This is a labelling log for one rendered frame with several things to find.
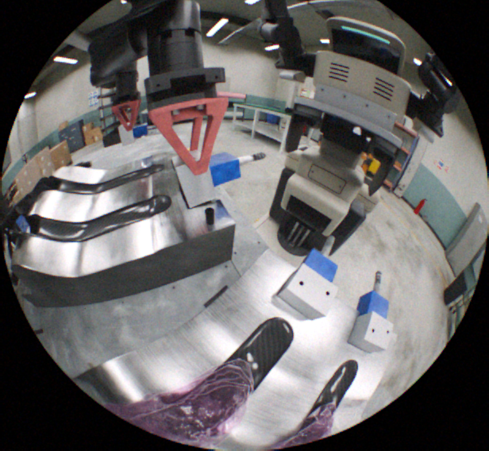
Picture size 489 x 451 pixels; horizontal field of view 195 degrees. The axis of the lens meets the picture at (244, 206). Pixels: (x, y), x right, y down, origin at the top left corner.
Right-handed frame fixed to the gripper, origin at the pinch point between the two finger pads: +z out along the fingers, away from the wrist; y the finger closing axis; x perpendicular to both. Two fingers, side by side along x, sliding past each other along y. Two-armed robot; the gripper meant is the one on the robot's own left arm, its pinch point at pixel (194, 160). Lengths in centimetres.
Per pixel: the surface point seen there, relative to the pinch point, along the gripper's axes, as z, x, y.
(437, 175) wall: 53, 526, 150
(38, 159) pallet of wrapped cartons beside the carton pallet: -65, -277, -259
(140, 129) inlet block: -5.5, -8.4, -25.9
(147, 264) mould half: 6.4, -9.4, 6.5
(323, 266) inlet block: 10.2, 8.2, 15.6
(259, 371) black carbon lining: 10.6, -4.3, 20.4
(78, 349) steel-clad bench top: 11.2, -31.6, 13.7
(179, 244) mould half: 5.3, -5.0, 6.7
